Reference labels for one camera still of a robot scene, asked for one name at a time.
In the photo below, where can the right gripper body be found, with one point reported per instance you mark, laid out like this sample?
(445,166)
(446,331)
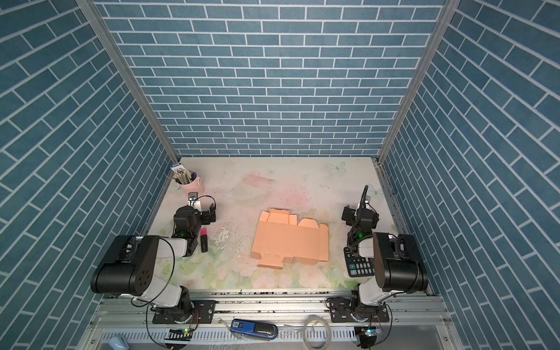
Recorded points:
(362,211)

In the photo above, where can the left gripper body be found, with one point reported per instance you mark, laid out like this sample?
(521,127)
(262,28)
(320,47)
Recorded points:
(208,216)

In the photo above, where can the pink paper box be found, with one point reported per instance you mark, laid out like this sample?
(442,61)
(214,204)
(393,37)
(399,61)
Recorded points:
(282,238)

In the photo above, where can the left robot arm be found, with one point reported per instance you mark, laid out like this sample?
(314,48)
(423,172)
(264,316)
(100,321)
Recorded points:
(128,268)

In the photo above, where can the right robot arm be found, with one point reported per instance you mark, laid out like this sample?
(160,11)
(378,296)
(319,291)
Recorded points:
(392,264)

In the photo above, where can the pink black marker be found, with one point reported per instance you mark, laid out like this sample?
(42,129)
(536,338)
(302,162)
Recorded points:
(204,240)

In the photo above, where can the pink pen cup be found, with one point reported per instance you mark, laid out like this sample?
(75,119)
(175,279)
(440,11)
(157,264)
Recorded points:
(196,186)

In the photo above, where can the black calculator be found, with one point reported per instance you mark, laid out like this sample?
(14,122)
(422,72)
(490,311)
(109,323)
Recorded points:
(358,266)

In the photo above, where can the blue handheld device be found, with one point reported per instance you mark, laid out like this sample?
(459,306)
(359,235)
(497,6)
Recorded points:
(254,329)

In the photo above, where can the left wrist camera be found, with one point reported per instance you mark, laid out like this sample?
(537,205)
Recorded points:
(194,201)

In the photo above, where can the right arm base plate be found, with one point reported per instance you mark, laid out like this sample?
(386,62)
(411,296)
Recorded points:
(343,310)

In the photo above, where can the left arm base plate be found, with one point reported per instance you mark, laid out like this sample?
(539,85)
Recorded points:
(196,312)

